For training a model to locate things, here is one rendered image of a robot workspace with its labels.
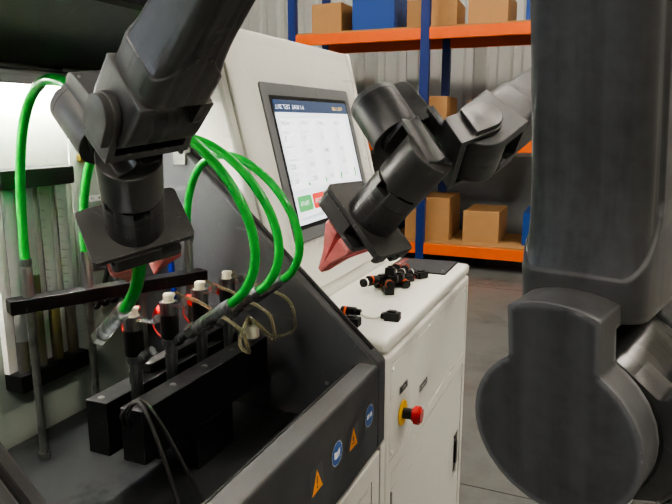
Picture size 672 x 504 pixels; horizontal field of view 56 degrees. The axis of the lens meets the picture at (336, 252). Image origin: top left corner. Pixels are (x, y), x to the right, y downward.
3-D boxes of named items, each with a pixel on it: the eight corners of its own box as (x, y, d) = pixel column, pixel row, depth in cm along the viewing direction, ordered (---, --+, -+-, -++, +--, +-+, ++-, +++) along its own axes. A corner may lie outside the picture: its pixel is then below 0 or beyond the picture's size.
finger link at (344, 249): (320, 234, 81) (362, 185, 75) (351, 279, 78) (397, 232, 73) (282, 242, 75) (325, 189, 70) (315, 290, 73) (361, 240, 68)
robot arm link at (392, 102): (511, 120, 63) (492, 171, 71) (453, 44, 68) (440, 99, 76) (404, 161, 61) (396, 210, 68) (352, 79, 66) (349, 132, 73)
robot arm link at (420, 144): (433, 162, 61) (467, 167, 65) (399, 112, 64) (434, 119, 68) (390, 209, 65) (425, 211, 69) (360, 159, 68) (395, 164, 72)
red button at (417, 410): (417, 434, 123) (418, 409, 122) (397, 430, 124) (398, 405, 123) (425, 422, 127) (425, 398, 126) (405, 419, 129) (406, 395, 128)
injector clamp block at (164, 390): (148, 512, 89) (141, 410, 86) (93, 495, 93) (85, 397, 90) (268, 412, 119) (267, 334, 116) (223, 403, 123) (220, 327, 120)
